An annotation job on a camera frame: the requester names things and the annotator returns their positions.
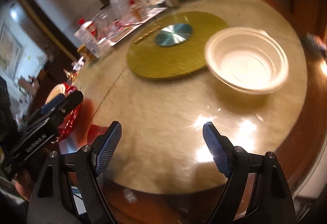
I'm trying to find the clear glass mug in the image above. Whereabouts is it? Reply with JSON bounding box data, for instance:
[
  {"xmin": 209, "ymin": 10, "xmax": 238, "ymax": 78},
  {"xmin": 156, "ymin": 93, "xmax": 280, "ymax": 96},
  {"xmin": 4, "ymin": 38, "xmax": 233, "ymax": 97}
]
[{"xmin": 110, "ymin": 0, "xmax": 131, "ymax": 23}]

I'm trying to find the white foam plate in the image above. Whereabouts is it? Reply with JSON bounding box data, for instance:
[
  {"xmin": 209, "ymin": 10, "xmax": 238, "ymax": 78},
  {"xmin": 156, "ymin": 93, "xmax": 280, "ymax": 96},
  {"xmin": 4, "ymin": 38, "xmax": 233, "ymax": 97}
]
[{"xmin": 45, "ymin": 84, "xmax": 66, "ymax": 105}]

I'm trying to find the gold round placemat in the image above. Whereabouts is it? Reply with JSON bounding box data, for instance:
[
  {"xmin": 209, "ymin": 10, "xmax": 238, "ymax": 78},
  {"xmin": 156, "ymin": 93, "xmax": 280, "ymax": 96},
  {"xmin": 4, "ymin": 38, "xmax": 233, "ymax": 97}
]
[{"xmin": 127, "ymin": 11, "xmax": 228, "ymax": 79}]

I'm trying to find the wooden chopstick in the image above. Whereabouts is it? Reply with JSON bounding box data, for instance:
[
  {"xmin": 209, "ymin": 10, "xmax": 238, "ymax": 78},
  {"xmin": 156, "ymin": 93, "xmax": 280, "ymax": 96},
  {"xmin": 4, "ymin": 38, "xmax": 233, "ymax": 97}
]
[{"xmin": 134, "ymin": 25, "xmax": 162, "ymax": 44}]

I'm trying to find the red scalloped glass plate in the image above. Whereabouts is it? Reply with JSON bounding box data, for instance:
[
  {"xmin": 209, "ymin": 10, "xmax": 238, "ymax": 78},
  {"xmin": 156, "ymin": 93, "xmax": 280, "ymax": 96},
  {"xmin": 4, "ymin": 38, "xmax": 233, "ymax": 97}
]
[{"xmin": 46, "ymin": 83, "xmax": 82, "ymax": 143}]

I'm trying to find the large white foam bowl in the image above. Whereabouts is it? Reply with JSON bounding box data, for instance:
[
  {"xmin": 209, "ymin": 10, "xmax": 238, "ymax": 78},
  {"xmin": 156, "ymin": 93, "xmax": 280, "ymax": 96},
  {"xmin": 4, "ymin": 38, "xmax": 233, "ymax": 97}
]
[{"xmin": 205, "ymin": 27, "xmax": 289, "ymax": 95}]

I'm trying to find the white red liquor bottle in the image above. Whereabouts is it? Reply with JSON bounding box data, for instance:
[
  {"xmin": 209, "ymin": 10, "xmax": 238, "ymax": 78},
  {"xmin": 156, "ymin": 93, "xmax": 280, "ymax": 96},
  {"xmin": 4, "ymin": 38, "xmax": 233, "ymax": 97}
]
[{"xmin": 78, "ymin": 18, "xmax": 98, "ymax": 38}]

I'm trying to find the printed paper sheet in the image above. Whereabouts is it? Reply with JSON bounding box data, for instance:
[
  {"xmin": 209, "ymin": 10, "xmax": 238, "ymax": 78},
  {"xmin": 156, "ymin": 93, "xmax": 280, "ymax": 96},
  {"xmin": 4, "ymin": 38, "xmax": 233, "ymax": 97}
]
[{"xmin": 108, "ymin": 7, "xmax": 167, "ymax": 46}]

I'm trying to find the silver round turntable disc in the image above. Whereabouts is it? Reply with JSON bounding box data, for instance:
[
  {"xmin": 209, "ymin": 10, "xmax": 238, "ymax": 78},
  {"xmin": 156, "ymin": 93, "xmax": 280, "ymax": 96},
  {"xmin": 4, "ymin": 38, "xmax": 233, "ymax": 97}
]
[{"xmin": 155, "ymin": 23, "xmax": 193, "ymax": 47}]

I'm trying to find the brown lidded jar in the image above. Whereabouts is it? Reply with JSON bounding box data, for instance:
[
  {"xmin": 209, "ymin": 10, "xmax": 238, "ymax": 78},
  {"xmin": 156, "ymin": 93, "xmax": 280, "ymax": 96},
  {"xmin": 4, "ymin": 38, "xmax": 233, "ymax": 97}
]
[{"xmin": 77, "ymin": 44, "xmax": 95, "ymax": 61}]

